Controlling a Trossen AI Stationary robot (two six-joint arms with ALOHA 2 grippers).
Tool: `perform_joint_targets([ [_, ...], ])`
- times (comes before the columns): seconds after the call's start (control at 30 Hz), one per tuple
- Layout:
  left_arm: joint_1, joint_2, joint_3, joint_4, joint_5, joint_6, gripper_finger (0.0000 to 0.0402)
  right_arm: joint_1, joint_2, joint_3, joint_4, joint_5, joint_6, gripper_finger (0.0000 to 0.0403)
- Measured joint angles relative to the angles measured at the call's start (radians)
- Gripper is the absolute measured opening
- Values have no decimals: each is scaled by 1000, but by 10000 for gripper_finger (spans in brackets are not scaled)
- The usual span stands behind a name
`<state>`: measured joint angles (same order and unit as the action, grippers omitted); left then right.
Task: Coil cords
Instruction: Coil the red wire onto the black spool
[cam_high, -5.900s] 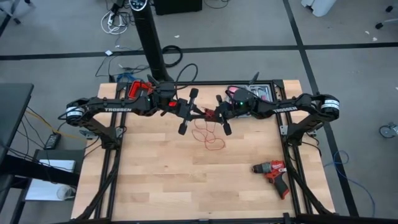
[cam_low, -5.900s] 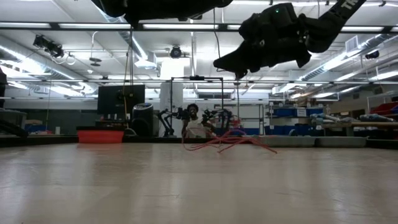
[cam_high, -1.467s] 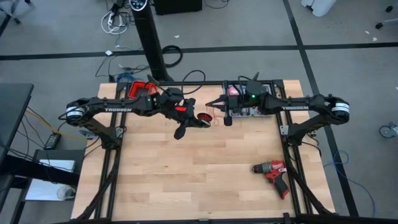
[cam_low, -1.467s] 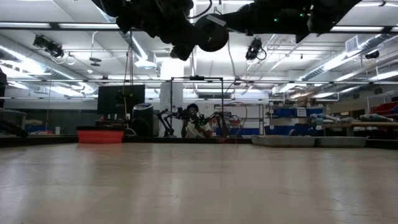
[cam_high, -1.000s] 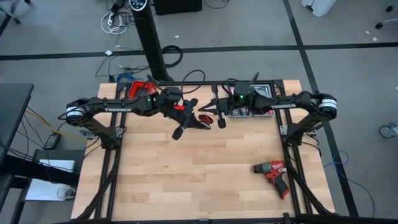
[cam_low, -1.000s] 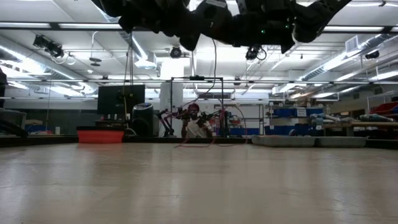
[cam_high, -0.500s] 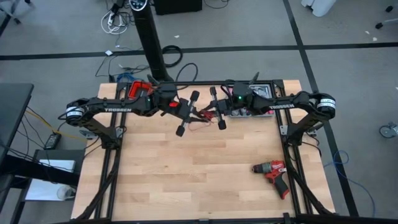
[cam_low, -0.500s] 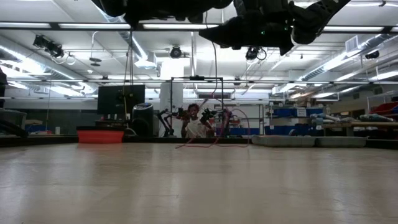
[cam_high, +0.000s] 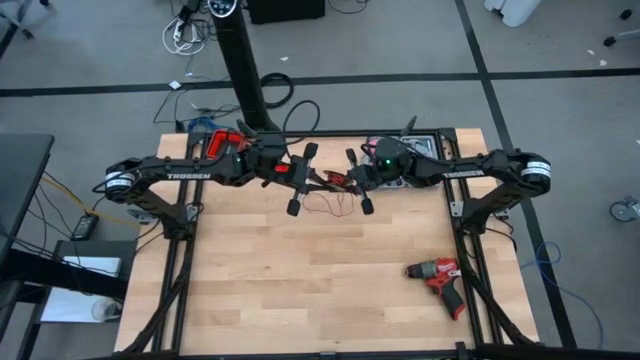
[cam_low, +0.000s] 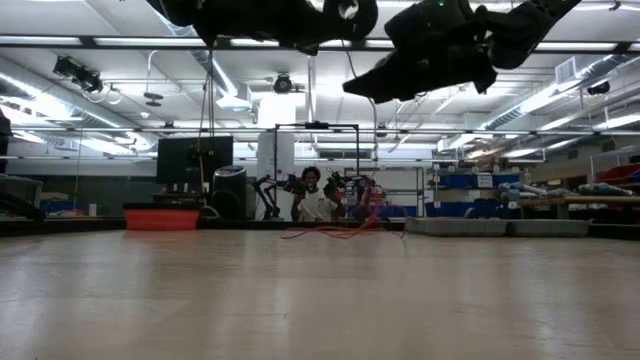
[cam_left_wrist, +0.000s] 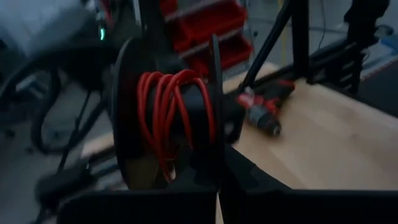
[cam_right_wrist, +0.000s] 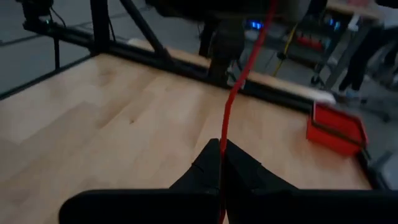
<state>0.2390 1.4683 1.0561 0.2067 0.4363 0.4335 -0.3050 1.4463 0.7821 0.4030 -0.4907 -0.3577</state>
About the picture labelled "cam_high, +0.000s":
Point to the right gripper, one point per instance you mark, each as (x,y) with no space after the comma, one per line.
(366,177)

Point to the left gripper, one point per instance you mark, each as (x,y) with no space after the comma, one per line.
(297,175)

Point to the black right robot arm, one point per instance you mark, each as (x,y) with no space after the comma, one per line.
(475,172)

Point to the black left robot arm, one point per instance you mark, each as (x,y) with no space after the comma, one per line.
(190,175)

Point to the red tape measure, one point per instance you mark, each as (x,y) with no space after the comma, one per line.
(372,146)

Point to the small claw hammer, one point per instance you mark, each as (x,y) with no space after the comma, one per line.
(417,144)

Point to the grey tool kit case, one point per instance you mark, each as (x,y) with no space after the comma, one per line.
(425,145)

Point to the red plastic bin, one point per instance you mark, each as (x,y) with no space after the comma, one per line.
(217,145)

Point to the black tower fan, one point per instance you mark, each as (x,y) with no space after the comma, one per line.
(240,60)

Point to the white paper scrap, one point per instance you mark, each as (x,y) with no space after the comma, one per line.
(175,85)

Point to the black box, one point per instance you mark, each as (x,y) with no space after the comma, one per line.
(285,10)

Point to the black shelf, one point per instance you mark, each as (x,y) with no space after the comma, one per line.
(100,247)

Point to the black power adapter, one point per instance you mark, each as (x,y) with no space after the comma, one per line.
(84,226)

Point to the white box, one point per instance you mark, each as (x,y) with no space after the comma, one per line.
(90,265)

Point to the clear plastic cup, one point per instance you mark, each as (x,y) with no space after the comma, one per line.
(105,310)

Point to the grey caster wheel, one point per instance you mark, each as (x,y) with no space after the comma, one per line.
(622,210)

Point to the black desk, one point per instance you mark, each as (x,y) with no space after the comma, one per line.
(20,175)

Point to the grey office chair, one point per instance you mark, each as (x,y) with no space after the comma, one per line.
(27,34)
(609,41)

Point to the black aluminium table frame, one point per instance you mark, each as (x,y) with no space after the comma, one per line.
(325,133)

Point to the grey metal bracket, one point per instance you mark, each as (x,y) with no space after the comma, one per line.
(140,216)

